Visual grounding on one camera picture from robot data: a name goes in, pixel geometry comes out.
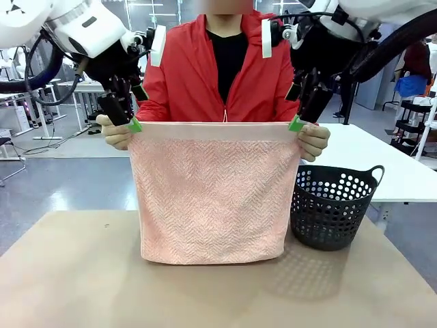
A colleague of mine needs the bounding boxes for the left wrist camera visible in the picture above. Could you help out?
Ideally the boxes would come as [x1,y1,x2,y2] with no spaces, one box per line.
[126,29,156,57]

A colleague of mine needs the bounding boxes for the black t-shirt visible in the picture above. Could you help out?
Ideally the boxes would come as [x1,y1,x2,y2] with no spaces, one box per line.
[206,29,249,103]

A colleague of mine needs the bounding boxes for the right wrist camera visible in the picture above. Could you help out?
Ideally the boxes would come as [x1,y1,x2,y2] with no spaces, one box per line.
[272,16,305,49]

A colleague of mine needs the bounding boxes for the person's right forearm red sleeve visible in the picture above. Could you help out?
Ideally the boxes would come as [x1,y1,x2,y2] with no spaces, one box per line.
[135,98,161,123]

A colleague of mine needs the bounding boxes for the white flat bracket plate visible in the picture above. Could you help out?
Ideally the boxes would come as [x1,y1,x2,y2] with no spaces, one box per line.
[150,25,167,68]
[261,18,274,58]

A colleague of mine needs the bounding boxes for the black trolley cart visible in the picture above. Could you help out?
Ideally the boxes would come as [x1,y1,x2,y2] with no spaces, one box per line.
[395,98,436,148]

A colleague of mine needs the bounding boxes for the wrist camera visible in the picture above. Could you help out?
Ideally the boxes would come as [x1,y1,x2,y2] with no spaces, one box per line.
[272,16,305,49]
[126,29,156,57]

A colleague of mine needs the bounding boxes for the white table leg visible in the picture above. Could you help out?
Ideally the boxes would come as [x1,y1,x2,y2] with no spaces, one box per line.
[370,201,392,233]

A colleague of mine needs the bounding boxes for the person's left hand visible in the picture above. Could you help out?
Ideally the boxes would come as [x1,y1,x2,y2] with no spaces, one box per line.
[295,124,332,163]

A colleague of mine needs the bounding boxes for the white desk with metal legs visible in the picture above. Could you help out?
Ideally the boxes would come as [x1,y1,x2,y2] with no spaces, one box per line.
[0,90,64,141]

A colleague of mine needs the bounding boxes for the thick black corrugated hose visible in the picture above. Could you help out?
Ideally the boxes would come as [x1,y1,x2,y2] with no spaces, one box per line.
[351,22,437,85]

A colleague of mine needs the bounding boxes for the person's right hand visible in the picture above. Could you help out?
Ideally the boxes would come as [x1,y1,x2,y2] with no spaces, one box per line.
[96,113,133,152]

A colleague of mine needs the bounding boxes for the large white table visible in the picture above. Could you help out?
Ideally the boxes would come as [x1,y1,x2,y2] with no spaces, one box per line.
[307,122,437,204]

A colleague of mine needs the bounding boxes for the blue bag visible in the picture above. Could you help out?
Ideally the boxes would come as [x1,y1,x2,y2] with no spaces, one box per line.
[395,75,428,97]

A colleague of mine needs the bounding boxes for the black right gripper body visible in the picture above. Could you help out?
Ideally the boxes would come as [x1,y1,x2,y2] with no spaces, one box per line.
[290,33,353,83]

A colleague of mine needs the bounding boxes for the background person dark red top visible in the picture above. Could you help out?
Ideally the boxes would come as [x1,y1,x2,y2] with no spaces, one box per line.
[395,40,434,103]

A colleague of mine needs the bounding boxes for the small white desk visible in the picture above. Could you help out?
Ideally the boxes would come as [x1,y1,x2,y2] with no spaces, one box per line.
[56,81,105,134]

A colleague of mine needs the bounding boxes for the black perforated plastic basket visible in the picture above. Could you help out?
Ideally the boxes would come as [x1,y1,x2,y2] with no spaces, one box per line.
[290,165,386,252]

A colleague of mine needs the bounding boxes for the thin black cable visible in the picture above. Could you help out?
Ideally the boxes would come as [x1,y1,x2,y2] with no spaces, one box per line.
[25,30,86,106]

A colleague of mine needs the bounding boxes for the thick black cable hose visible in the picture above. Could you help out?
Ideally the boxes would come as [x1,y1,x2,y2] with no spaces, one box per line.
[0,47,66,95]

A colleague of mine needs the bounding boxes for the person in red jacket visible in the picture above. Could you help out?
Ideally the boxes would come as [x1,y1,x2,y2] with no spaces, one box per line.
[135,10,320,127]

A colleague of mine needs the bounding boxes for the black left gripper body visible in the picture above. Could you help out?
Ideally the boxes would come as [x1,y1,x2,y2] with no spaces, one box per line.
[83,40,141,85]

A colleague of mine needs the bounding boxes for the background person black trousers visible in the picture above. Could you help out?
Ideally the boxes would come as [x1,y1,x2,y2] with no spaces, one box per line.
[333,73,359,126]

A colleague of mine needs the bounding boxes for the pink herringbone towel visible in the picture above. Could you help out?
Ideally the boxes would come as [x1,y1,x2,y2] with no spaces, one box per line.
[128,121,301,267]

